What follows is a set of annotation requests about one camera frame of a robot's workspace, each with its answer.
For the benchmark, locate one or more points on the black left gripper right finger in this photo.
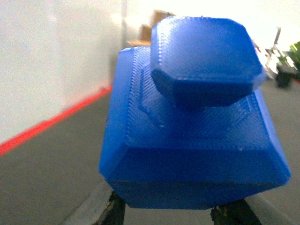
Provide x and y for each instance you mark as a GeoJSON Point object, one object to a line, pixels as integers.
{"type": "Point", "coordinates": [234, 213]}

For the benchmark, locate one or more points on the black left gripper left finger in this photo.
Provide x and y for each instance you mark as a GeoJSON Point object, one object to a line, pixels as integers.
{"type": "Point", "coordinates": [114, 211]}

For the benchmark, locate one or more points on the blue 3D-printed bottle part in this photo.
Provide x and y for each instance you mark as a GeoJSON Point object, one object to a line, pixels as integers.
{"type": "Point", "coordinates": [187, 126]}

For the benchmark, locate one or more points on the large open cardboard box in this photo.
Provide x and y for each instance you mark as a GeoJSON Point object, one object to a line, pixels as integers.
{"type": "Point", "coordinates": [146, 29]}

